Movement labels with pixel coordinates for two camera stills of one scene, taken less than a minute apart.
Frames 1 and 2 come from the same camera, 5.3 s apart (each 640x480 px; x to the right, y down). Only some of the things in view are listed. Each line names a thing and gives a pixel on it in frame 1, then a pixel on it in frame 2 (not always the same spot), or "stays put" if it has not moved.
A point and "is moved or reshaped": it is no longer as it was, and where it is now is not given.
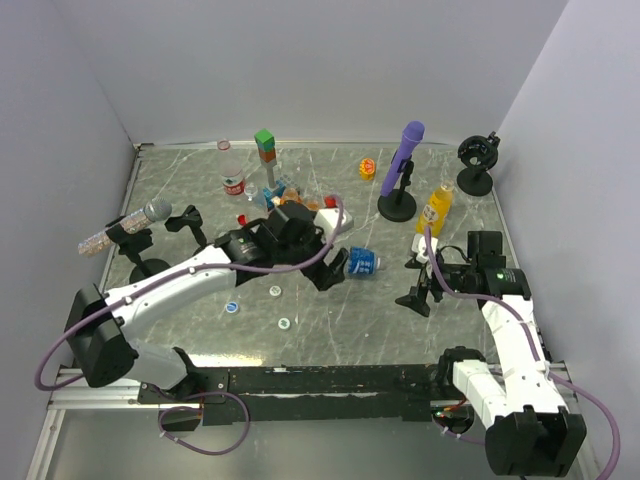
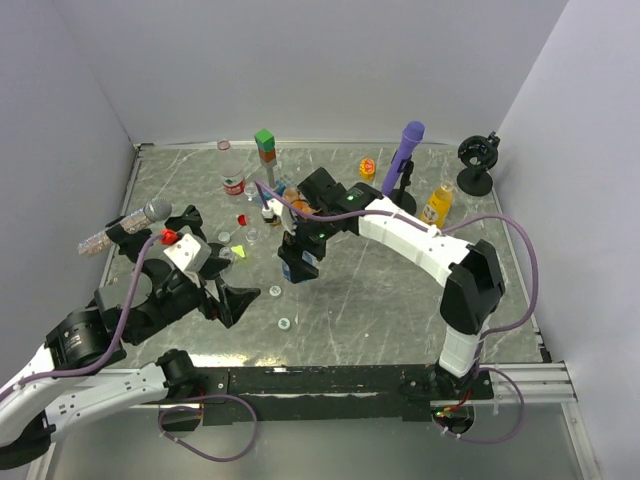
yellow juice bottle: [436, 209] stays put
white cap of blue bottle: [284, 323] stays put
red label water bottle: [231, 170] stays put
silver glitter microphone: [155, 211] stays put
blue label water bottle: [362, 262] is moved or reshaped
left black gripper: [325, 277] to [234, 301]
